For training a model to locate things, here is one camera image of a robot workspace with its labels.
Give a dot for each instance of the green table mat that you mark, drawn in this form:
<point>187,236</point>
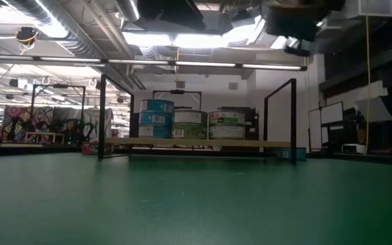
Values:
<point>182,204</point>

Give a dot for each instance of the small silver ventilation duct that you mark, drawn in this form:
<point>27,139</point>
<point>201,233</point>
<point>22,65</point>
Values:
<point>128,8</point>

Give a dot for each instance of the colourful patterned cloth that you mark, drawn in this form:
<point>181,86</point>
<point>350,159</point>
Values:
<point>43,115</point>

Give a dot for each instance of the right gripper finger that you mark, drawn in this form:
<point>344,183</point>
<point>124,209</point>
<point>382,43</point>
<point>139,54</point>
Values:
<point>297,51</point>

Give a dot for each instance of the white board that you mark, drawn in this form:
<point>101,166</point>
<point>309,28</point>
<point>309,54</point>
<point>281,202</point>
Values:
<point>332,114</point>

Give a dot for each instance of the black cabinet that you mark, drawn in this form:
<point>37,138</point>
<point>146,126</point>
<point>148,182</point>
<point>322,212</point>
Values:
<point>252,122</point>
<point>135,126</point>

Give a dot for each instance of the wooden shelf with black legs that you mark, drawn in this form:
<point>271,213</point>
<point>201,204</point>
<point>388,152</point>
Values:
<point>148,142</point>

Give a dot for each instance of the white panel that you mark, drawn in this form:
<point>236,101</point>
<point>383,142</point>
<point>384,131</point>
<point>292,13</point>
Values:
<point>315,129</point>

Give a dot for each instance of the white box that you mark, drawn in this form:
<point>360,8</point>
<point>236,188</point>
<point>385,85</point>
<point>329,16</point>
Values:
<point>352,148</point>

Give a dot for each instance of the black background frame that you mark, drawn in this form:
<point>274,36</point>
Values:
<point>58,86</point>

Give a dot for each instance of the black metal table frame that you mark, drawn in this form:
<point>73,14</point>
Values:
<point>29,149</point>

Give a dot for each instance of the wall vent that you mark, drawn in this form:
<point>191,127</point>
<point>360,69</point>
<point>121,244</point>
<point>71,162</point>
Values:
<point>233,86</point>
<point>180,84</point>

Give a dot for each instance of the wooden bench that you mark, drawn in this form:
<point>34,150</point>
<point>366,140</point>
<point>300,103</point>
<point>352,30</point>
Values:
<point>43,133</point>

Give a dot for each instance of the black background robot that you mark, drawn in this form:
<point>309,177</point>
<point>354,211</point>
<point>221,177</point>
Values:
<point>75,131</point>

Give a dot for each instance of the large silver ventilation duct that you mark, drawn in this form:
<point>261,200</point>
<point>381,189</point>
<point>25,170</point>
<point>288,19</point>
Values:
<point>56,27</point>

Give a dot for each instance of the ceiling light tube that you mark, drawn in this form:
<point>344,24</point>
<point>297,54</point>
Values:
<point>204,64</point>
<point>70,59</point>
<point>138,62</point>
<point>9,57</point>
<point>271,66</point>

